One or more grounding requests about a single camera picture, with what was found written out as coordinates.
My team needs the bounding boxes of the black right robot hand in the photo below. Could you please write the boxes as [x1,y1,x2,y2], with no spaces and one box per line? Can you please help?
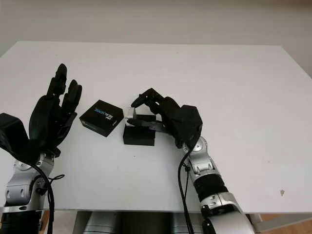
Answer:
[126,87,183,149]

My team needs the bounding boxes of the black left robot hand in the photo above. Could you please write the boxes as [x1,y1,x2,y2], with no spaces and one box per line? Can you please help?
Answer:
[28,63,83,149]

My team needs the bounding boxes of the small silver depth camera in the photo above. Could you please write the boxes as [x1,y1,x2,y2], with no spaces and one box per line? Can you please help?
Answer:
[124,106,137,127]

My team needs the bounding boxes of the black RealSense box lid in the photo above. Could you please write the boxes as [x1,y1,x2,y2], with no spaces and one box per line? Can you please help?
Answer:
[79,99,124,137]

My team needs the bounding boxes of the white table leg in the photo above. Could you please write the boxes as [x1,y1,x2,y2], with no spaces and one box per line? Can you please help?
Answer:
[250,214,263,231]

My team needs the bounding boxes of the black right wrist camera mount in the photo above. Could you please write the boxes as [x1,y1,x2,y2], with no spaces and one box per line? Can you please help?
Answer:
[177,104,203,151]

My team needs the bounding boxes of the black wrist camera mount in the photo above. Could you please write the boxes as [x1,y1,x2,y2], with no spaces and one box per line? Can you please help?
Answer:
[0,113,61,159]
[177,104,203,151]

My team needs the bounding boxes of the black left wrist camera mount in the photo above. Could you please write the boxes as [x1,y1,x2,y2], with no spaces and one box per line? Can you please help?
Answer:
[0,113,61,159]

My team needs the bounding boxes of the black camera box base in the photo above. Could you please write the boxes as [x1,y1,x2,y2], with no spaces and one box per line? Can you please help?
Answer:
[123,114,156,146]

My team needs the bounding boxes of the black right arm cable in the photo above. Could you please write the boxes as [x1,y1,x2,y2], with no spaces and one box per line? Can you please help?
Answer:
[178,146,193,234]

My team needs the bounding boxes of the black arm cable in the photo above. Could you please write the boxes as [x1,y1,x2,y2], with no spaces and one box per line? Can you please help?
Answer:
[31,163,65,234]
[178,146,193,234]

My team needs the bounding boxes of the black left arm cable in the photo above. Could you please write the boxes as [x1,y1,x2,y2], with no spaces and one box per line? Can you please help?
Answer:
[31,163,65,234]

